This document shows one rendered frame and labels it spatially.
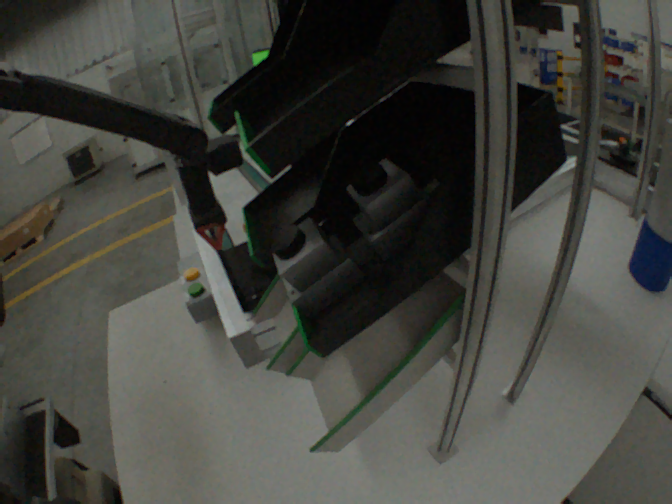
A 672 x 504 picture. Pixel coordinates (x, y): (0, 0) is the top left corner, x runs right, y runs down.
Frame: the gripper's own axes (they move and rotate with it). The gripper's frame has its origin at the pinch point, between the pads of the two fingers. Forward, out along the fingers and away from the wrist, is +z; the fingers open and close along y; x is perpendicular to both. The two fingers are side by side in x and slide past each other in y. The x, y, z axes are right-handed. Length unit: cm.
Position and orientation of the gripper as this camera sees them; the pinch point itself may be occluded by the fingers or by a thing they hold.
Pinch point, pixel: (217, 246)
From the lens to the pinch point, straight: 74.9
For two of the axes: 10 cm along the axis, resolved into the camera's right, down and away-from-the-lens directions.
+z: 1.3, 8.2, 5.6
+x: -8.7, 3.6, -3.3
